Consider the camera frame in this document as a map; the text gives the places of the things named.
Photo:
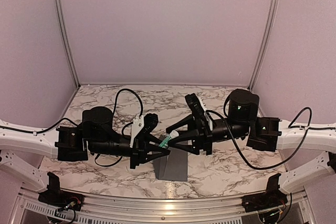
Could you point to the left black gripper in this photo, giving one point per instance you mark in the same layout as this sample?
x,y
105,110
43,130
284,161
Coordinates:
x,y
141,150

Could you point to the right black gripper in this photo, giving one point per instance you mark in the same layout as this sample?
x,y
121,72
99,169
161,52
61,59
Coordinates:
x,y
203,137

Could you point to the green white glue stick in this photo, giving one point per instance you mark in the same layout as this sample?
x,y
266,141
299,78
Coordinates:
x,y
165,142

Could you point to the white glue stick cap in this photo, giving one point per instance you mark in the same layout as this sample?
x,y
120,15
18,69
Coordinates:
x,y
173,134

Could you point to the dark grey envelope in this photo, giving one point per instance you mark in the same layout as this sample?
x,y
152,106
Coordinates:
x,y
173,167

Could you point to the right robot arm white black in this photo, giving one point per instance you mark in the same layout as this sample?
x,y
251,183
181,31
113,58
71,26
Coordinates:
x,y
271,134

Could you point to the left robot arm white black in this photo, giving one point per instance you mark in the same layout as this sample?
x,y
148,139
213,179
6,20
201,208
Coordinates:
x,y
60,142

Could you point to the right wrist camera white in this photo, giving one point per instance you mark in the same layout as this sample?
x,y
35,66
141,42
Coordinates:
x,y
198,109

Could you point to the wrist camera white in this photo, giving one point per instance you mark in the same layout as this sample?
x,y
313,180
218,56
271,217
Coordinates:
x,y
143,125
198,109

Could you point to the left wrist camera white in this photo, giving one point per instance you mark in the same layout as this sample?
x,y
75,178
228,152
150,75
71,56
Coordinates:
x,y
143,125

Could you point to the front aluminium rail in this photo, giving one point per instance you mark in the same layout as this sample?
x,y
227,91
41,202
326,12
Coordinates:
x,y
112,209

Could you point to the right aluminium frame post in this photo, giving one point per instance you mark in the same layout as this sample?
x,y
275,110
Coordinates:
x,y
271,16

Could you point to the aluminium frame post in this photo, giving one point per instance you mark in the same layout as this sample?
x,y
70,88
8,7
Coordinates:
x,y
66,43
271,16

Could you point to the left aluminium frame post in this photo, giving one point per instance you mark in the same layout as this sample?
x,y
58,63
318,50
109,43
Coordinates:
x,y
66,43

